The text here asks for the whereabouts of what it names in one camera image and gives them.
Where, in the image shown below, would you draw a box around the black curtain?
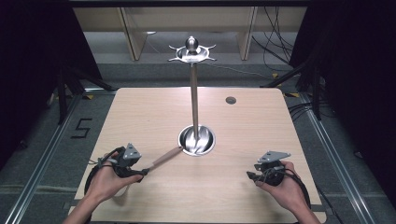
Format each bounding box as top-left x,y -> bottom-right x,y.
0,0 -> 103,171
289,0 -> 396,201

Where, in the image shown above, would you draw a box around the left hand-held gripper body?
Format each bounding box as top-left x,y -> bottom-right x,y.
97,143 -> 143,178

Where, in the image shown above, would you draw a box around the thin white floor cable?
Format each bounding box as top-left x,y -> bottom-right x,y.
208,62 -> 273,80

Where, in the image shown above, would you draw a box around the bundle of black floor cables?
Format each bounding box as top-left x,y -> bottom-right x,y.
250,7 -> 295,64

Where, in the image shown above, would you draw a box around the light wooden shelf unit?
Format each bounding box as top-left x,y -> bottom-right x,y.
73,7 -> 307,62

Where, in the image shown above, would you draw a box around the person's left hand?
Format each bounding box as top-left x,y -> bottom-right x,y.
84,150 -> 144,205

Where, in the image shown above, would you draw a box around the person's right hand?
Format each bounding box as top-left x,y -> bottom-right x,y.
255,161 -> 311,217

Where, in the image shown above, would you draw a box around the black cables beside table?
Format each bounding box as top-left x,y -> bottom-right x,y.
287,101 -> 314,121

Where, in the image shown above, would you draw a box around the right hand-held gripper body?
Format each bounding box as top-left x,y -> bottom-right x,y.
254,150 -> 292,188

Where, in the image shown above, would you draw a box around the steel utensil rack stand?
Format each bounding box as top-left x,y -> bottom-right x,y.
167,35 -> 218,157

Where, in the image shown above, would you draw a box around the wooden handled white spatula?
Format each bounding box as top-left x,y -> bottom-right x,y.
113,146 -> 185,198

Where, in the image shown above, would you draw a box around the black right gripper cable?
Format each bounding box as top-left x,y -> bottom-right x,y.
261,167 -> 313,209

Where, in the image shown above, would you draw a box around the metal floor rail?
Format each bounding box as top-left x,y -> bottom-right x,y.
3,92 -> 82,224
299,92 -> 376,224

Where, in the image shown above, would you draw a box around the black metal stand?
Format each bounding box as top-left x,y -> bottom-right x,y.
261,58 -> 323,121
55,64 -> 117,126

